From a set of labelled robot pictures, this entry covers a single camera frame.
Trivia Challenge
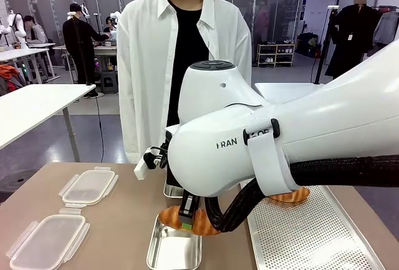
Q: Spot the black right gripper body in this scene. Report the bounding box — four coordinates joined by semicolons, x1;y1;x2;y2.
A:
164;157;177;187

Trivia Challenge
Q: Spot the rectangular steel container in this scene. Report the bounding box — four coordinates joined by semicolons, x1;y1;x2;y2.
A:
146;213;203;270
163;182;185;198

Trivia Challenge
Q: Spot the golden brown bread loaf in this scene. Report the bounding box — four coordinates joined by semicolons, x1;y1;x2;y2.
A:
158;206;222;236
269;187;311;204

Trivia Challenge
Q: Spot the clear plastic container lid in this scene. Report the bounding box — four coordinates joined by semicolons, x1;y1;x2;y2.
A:
6;208;91;270
58;166;119;209

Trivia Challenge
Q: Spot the grey step stool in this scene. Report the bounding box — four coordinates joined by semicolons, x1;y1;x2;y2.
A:
100;72;120;95

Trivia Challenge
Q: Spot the person in white shirt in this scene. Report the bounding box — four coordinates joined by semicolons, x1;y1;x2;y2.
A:
117;0;252;165

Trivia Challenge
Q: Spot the perforated metal baking tray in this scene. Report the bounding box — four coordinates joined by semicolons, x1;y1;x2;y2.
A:
239;179;386;270

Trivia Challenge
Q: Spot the white rounded corner table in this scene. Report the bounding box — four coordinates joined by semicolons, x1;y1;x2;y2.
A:
254;82;325;99

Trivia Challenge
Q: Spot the white table with grey leg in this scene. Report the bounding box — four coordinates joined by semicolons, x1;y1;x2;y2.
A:
0;83;97;162

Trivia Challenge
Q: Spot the grey round floor base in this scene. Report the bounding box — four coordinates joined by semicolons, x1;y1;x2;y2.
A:
0;169;40;195

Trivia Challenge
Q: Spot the wooden shoe rack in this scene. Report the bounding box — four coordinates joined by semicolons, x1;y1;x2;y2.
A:
257;42;296;68

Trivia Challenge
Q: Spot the person in black with cap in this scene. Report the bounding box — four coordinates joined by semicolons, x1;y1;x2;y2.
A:
62;2;108;98

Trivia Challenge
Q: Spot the orange cloth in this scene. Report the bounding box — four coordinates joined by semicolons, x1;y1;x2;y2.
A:
0;64;27;94

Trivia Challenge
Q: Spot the white background desk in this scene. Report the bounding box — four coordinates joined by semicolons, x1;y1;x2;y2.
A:
0;42;62;84

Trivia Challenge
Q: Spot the seated person in grey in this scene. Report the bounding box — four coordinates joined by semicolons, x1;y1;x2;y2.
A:
24;15;50;46

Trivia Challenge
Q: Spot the person in long black coat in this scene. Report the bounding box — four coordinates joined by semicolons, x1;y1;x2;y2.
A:
324;0;383;80

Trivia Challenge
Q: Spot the hanging grey jacket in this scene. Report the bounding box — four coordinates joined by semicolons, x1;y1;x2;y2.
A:
372;11;399;46

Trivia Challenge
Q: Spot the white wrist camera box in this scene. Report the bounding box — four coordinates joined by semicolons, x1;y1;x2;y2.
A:
133;148;156;180

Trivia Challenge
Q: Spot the white velcro strap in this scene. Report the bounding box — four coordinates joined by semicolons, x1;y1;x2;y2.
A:
243;113;308;196

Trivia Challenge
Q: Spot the black braided cable sleeve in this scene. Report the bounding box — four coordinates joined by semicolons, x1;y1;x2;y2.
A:
205;154;399;233

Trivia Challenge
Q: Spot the black pole with white camera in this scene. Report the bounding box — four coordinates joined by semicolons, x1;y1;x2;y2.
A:
314;6;340;85

